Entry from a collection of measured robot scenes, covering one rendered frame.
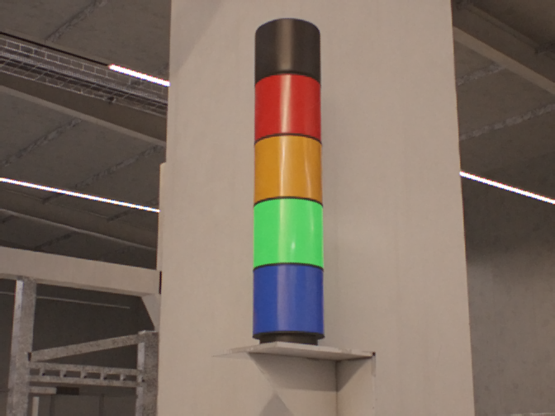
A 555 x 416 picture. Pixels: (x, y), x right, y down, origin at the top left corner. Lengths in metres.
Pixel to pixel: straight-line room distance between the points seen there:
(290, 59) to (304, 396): 0.30
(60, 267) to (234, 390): 11.26
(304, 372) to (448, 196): 0.35
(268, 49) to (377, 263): 0.26
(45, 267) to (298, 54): 11.30
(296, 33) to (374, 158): 0.20
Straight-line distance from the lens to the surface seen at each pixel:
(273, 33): 0.83
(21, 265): 11.94
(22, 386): 11.75
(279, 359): 0.77
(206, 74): 1.08
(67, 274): 12.19
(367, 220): 0.94
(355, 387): 0.80
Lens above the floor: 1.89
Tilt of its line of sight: 16 degrees up
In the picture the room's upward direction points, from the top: straight up
